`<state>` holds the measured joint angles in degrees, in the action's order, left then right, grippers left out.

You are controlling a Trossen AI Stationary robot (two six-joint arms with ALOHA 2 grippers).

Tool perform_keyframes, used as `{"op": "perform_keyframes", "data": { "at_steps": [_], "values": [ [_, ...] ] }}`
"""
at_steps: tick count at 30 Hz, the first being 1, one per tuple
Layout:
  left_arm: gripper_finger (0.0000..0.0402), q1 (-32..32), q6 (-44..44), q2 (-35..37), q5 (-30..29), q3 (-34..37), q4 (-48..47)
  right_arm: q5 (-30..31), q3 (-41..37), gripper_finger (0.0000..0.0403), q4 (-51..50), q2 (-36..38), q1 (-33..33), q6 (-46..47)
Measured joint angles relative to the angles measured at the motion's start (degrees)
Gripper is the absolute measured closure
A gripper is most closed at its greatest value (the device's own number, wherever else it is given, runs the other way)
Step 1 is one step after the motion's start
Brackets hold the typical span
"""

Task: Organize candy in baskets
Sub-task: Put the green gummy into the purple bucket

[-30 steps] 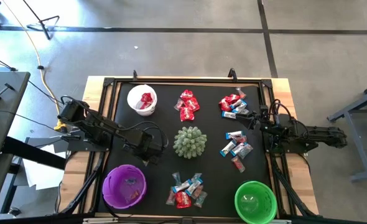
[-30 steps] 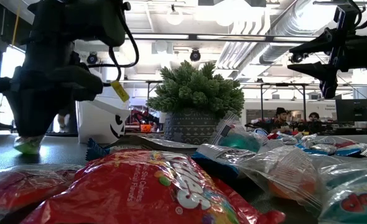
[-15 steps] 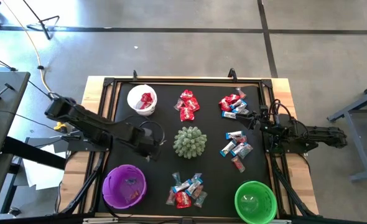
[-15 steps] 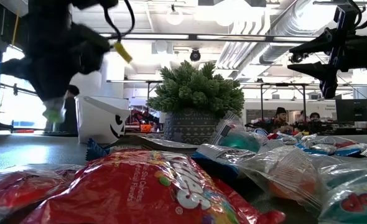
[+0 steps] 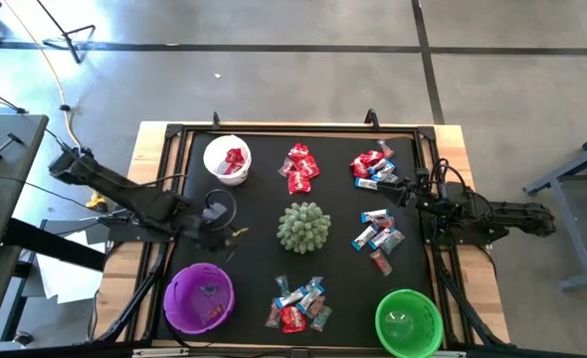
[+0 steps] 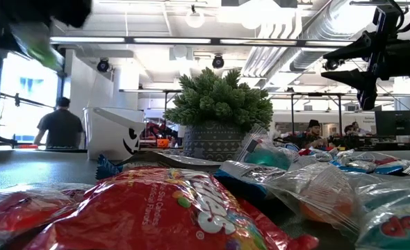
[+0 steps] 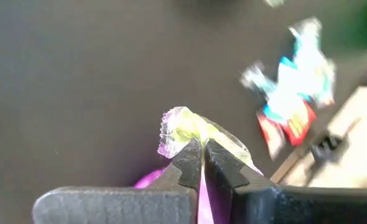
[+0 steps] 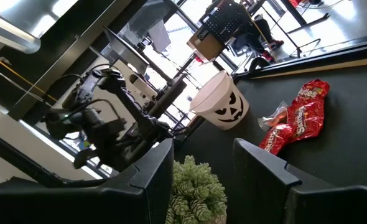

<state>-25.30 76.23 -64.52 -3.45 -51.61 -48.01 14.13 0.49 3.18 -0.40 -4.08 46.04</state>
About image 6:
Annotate teal ring pop clear wrapper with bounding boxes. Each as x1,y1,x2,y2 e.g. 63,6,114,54
235,124,298,171

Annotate red ring pop clear wrapper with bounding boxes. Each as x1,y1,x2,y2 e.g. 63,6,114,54
0,183,95,250

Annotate black background table frame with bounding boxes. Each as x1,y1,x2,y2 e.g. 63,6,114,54
290,92,345,142
118,88,182,121

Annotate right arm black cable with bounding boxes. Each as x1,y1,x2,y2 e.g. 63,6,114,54
387,0,410,34

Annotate black window pillar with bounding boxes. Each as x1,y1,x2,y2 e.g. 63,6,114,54
51,71,69,105

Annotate white ceiling conduits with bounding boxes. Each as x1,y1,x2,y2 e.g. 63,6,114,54
241,20,305,79

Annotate red equipment rack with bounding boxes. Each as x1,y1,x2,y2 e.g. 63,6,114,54
145,119,178,140

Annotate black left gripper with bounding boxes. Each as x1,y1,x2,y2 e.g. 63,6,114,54
3,0,93,29

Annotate overhead LED light bar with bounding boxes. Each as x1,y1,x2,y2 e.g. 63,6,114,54
50,34,357,49

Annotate black window rail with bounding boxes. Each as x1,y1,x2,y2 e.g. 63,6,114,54
0,86,57,109

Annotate black ceiling spot lamp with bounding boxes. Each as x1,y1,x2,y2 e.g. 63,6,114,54
96,57,110,74
211,53,226,69

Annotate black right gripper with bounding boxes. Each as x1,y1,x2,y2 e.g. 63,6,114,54
320,5,410,111

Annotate orange ring pop clear wrapper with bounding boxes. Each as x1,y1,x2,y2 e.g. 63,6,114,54
264,162,366,237

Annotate ring pop wrapper red lettering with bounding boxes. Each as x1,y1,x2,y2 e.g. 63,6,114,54
354,179,410,250

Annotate white round ceiling fixture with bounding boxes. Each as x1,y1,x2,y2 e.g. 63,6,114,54
185,8,206,29

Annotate green succulent in grey pot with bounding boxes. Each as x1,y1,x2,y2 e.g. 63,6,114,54
163,67,274,163

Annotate green candy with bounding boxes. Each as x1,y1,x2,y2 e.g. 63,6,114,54
12,21,66,72

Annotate white jack-o-lantern bucket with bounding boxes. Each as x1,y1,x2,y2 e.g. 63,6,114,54
82,106,146,161

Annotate black ceiling track lights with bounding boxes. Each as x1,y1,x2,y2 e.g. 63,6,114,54
322,58,345,72

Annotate large red Skittles bag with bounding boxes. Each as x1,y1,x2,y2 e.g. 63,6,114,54
23,165,320,250

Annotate black computer monitor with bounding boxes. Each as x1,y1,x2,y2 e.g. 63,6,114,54
375,110,410,137

